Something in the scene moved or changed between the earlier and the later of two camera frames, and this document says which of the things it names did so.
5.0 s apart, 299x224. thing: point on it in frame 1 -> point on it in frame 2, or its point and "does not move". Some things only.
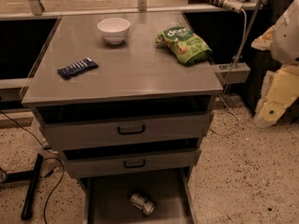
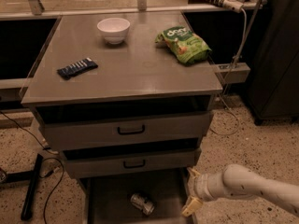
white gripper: x=287 y=39 -> x=202 y=186
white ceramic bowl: x=114 y=29 does not move
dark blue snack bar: x=78 y=68 does not move
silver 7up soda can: x=146 y=204 does not move
